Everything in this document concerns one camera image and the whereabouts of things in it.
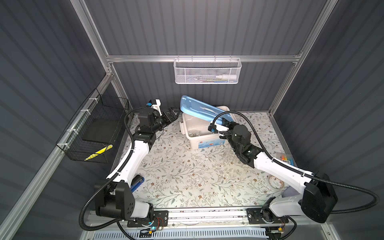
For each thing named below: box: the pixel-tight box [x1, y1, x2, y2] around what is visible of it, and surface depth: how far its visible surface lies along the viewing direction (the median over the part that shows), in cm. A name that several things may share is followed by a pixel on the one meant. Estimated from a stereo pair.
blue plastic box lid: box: [180, 95, 235, 123], surface depth 84 cm
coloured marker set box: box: [275, 152, 295, 166], surface depth 96 cm
